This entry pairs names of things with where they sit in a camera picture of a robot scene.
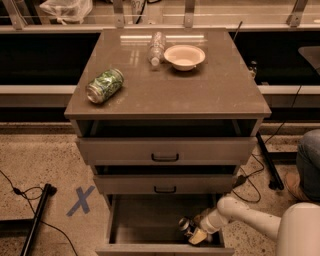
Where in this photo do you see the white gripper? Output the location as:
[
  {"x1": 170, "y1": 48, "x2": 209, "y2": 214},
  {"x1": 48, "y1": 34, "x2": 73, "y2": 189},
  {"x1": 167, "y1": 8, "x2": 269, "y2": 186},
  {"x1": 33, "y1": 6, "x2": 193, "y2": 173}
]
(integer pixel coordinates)
[{"x1": 188, "y1": 209, "x2": 223, "y2": 245}]

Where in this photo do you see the blue pepsi can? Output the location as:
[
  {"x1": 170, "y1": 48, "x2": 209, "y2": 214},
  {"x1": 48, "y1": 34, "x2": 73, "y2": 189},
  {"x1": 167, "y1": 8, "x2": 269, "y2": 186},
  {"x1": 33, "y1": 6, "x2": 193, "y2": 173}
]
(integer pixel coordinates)
[{"x1": 178, "y1": 217, "x2": 196, "y2": 237}]

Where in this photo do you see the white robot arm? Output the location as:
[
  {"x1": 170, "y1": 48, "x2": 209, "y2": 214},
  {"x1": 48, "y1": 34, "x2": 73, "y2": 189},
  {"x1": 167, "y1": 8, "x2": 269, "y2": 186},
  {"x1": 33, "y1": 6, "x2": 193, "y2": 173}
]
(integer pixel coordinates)
[{"x1": 189, "y1": 196, "x2": 320, "y2": 256}]

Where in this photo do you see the grey middle drawer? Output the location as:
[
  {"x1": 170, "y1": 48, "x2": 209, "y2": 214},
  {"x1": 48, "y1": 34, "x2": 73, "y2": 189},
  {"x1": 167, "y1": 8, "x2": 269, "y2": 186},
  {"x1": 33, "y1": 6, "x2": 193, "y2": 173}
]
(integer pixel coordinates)
[{"x1": 93, "y1": 165, "x2": 237, "y2": 195}]

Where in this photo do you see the grey open bottom drawer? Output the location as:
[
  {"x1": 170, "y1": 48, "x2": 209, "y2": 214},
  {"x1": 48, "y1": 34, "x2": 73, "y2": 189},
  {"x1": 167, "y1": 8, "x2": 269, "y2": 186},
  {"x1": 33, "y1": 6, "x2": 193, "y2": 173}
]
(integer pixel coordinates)
[{"x1": 96, "y1": 194, "x2": 234, "y2": 256}]

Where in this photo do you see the grey top drawer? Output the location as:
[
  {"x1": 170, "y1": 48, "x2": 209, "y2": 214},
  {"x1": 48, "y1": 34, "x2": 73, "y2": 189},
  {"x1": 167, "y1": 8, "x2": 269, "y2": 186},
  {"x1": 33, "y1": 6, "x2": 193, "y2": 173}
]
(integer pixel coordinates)
[{"x1": 75, "y1": 119, "x2": 257, "y2": 166}]

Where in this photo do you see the grey drawer cabinet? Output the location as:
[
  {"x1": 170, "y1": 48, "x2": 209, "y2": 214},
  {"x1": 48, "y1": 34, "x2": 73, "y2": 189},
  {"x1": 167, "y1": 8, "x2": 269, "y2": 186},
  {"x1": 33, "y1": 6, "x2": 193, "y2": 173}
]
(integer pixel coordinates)
[{"x1": 64, "y1": 27, "x2": 272, "y2": 256}]

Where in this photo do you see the green soda can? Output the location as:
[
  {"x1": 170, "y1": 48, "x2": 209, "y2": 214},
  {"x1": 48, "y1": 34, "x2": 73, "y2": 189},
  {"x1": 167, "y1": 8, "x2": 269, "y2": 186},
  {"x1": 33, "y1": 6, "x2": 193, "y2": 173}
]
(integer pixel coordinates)
[{"x1": 86, "y1": 69, "x2": 124, "y2": 104}]

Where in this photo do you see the black stand leg right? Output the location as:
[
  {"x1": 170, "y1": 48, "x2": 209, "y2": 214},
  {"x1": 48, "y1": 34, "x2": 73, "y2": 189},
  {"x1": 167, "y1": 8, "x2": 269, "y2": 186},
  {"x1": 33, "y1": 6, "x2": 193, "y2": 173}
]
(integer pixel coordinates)
[{"x1": 256, "y1": 133, "x2": 284, "y2": 190}]

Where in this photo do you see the black stand leg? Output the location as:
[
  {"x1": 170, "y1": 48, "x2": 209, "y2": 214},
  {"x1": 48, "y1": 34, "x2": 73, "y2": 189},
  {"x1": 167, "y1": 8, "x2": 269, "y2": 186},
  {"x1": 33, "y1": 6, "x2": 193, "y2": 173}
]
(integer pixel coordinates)
[
  {"x1": 20, "y1": 183, "x2": 57, "y2": 256},
  {"x1": 256, "y1": 133, "x2": 284, "y2": 190}
]

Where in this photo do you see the tan shoe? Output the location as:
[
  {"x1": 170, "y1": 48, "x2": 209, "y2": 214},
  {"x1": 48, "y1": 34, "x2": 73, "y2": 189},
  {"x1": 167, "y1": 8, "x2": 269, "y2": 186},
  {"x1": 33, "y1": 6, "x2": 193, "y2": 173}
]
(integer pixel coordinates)
[{"x1": 285, "y1": 173, "x2": 311, "y2": 202}]

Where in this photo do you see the blue tape cross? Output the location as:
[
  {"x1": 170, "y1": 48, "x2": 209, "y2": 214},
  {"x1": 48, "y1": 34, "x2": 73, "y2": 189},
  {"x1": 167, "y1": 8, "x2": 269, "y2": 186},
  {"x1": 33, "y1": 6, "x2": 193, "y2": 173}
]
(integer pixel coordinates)
[{"x1": 67, "y1": 186, "x2": 95, "y2": 217}]

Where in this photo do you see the blue jeans leg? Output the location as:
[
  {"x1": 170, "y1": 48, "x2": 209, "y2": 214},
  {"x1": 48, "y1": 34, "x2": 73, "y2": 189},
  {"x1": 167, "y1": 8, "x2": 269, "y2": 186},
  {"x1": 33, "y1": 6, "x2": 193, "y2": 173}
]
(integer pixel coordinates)
[{"x1": 296, "y1": 129, "x2": 320, "y2": 201}]

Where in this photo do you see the black stand leg left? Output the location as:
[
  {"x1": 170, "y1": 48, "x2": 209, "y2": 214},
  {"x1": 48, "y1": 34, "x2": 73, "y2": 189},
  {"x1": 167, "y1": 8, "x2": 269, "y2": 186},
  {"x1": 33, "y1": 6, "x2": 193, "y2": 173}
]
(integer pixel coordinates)
[{"x1": 20, "y1": 183, "x2": 57, "y2": 256}]

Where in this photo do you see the white bowl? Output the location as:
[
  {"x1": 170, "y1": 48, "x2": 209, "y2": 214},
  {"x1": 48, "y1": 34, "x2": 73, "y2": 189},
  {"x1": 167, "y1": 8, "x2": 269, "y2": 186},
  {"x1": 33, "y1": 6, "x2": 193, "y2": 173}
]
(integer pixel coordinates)
[{"x1": 164, "y1": 45, "x2": 206, "y2": 71}]

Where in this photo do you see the clear plastic water bottle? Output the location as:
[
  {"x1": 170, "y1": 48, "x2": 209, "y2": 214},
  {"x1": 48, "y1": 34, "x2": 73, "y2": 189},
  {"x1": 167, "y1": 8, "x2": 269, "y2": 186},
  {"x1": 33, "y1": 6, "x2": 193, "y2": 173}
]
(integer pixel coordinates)
[{"x1": 148, "y1": 31, "x2": 166, "y2": 67}]

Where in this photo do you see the white plastic bag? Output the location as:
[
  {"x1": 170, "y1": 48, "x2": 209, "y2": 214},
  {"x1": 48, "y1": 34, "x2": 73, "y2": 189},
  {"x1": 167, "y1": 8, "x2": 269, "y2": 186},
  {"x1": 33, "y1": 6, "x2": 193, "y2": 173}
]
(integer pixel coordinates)
[{"x1": 39, "y1": 0, "x2": 93, "y2": 24}]

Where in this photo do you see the black cable right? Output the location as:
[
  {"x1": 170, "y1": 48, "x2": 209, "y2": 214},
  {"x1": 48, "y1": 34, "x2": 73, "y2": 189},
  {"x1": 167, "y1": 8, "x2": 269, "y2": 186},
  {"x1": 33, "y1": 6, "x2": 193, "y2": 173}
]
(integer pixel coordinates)
[{"x1": 231, "y1": 84, "x2": 303, "y2": 204}]

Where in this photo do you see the black cable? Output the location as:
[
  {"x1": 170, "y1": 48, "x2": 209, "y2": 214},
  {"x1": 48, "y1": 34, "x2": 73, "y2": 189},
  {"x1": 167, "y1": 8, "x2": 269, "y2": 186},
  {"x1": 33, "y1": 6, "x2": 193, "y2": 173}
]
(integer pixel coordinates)
[
  {"x1": 0, "y1": 169, "x2": 79, "y2": 256},
  {"x1": 231, "y1": 84, "x2": 303, "y2": 204}
]

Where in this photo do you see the black cable left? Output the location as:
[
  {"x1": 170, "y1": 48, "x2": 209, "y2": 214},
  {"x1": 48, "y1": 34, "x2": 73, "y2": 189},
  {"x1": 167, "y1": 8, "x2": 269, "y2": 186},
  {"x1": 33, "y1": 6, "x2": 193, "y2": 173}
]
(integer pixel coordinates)
[{"x1": 0, "y1": 169, "x2": 79, "y2": 256}]

